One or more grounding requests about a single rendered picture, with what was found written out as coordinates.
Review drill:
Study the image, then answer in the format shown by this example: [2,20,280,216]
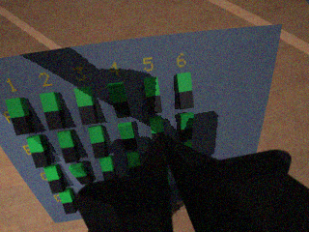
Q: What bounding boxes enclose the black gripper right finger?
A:
[162,135,292,232]

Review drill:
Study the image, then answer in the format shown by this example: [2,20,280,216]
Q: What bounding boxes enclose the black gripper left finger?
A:
[75,136,173,232]

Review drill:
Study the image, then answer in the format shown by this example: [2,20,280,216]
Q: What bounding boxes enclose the blue-grey switch panel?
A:
[0,24,282,223]

